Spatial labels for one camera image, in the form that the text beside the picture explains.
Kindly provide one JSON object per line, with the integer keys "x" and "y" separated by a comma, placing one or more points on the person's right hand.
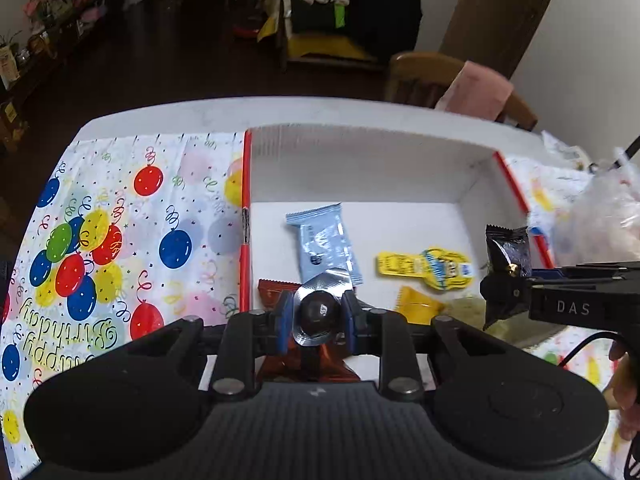
{"x": 624, "y": 391}

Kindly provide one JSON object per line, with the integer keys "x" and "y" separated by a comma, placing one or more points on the balloon birthday tablecloth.
{"x": 130, "y": 234}

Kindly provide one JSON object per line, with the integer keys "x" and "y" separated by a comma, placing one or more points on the silver triangular chocolate packet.
{"x": 317, "y": 308}

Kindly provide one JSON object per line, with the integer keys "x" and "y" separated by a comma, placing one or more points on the small yellow snack packet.
{"x": 417, "y": 307}

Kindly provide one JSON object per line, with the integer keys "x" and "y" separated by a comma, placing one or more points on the pale yellow snack packet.
{"x": 520, "y": 330}

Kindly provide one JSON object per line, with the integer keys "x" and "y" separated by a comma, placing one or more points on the black sofa with clothes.
{"x": 368, "y": 31}

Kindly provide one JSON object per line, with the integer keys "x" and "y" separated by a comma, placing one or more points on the pink cloth on chair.
{"x": 477, "y": 91}

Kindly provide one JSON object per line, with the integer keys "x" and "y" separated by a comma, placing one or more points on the yellow minion candy packet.
{"x": 439, "y": 268}

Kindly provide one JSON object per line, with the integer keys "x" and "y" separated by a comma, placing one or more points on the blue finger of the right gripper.
{"x": 505, "y": 297}
{"x": 587, "y": 271}

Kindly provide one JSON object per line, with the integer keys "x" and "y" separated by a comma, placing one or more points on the brown foil snack packet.
{"x": 318, "y": 364}

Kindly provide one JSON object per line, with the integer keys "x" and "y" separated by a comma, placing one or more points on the red cardboard box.
{"x": 399, "y": 192}

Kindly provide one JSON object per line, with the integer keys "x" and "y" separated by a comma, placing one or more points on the black snack packet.
{"x": 508, "y": 251}

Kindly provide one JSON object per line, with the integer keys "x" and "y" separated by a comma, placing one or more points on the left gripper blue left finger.
{"x": 283, "y": 321}

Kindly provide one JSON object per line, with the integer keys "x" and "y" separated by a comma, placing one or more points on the clear plastic bag of snacks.
{"x": 602, "y": 222}

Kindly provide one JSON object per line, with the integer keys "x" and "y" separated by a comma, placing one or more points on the light blue snack packet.
{"x": 323, "y": 242}

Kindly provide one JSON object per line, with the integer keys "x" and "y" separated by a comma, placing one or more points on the wooden door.
{"x": 493, "y": 33}

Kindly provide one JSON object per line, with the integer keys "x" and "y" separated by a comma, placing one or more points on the wooden chair far side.
{"x": 422, "y": 78}

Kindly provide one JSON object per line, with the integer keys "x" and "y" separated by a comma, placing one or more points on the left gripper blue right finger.
{"x": 355, "y": 325}

